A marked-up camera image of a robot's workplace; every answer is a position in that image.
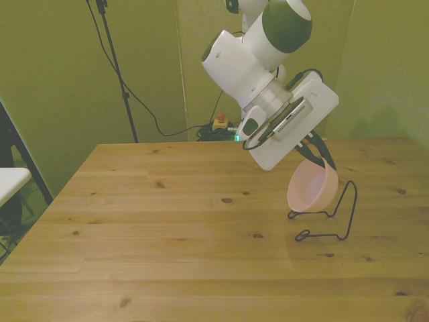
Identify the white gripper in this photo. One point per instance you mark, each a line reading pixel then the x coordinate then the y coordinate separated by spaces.
pixel 321 97

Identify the pink plastic bowl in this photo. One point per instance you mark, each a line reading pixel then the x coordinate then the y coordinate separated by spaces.
pixel 308 191

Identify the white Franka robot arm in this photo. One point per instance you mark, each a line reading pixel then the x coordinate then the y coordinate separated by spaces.
pixel 241 63

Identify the yellow emergency stop button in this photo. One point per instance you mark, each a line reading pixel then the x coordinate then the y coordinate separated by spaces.
pixel 221 123

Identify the black tripod pole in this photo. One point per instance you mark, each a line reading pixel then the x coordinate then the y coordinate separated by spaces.
pixel 116 63

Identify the white folding table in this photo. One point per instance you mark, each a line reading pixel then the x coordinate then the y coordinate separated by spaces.
pixel 11 182

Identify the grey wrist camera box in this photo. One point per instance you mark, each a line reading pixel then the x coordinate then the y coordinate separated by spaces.
pixel 291 119

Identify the black leaning frame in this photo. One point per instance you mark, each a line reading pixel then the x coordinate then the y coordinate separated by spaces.
pixel 30 161

